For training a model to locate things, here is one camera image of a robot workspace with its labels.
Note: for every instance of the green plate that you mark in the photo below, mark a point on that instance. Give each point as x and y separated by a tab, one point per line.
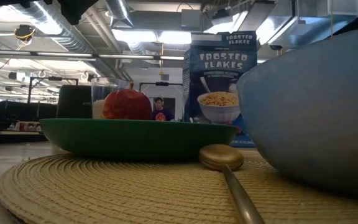
135	138

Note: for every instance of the red apple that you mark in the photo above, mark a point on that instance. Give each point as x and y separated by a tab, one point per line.
127	104

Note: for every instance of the gold spoon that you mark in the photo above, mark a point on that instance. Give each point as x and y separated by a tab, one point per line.
221	157

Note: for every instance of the blue frosted flakes cereal box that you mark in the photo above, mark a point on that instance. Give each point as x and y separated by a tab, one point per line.
219	62

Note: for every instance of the blue bowl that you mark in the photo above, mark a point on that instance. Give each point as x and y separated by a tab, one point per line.
315	115

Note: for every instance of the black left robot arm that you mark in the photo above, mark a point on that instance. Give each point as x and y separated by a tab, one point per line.
76	9

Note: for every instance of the person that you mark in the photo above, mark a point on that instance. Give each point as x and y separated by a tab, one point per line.
161	113

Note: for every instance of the clear glass of milk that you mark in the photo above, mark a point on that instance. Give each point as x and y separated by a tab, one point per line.
99	90

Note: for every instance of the round yellow woven placemat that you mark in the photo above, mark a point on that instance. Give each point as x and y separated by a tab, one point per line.
120	193

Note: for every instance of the long ceiling light strip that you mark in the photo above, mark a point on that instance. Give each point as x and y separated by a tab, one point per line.
73	55

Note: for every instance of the hanging metal ceiling panel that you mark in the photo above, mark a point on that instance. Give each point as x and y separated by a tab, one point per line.
303	31

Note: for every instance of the black background frame rig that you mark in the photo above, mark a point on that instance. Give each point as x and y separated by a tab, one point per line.
162	84

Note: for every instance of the silver ventilation duct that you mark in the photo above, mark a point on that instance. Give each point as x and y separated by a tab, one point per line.
73	37

